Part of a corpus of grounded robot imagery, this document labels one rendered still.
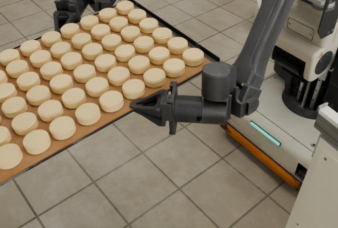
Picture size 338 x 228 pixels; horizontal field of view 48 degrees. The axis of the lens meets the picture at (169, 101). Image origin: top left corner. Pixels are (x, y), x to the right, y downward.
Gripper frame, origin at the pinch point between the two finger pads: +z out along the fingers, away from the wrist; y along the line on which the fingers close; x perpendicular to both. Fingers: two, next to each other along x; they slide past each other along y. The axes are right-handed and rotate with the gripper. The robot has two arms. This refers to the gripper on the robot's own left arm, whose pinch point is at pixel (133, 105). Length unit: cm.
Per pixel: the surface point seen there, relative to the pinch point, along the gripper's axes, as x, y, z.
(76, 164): 54, 99, 54
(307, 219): 5, 48, -46
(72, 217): 25, 98, 45
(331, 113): 13.3, 11.8, -45.4
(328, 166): 7, 24, -46
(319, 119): 13.6, 14.2, -43.2
